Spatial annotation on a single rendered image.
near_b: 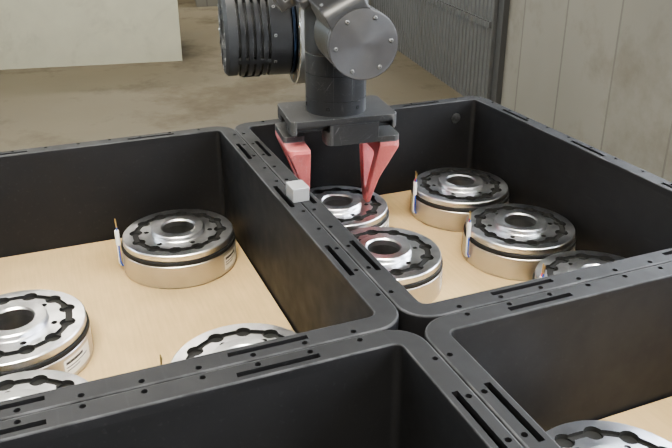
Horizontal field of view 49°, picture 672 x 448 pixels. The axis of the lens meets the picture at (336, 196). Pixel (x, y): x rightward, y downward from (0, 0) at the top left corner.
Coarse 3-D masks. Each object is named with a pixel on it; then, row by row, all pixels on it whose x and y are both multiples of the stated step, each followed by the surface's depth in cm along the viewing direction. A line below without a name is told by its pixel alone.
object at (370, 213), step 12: (312, 192) 77; (324, 192) 76; (360, 192) 77; (372, 204) 74; (384, 204) 74; (336, 216) 71; (348, 216) 71; (360, 216) 71; (372, 216) 71; (384, 216) 72; (348, 228) 69
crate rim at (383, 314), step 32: (224, 128) 74; (0, 160) 67; (256, 160) 66; (320, 256) 50; (352, 288) 45; (384, 320) 42; (224, 352) 39; (256, 352) 39; (288, 352) 39; (96, 384) 36; (128, 384) 36; (0, 416) 34
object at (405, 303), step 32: (256, 128) 75; (544, 128) 74; (608, 160) 66; (320, 224) 54; (352, 256) 49; (640, 256) 49; (384, 288) 45; (512, 288) 45; (544, 288) 45; (416, 320) 42
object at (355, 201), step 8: (328, 192) 75; (336, 192) 75; (344, 192) 75; (320, 200) 73; (328, 200) 75; (344, 200) 75; (352, 200) 73; (360, 200) 73; (328, 208) 71; (336, 208) 71; (344, 208) 71; (352, 208) 72
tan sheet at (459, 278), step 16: (400, 192) 85; (400, 208) 80; (400, 224) 77; (416, 224) 77; (432, 240) 73; (448, 240) 73; (448, 256) 70; (448, 272) 67; (464, 272) 67; (480, 272) 67; (448, 288) 65; (464, 288) 65; (480, 288) 65
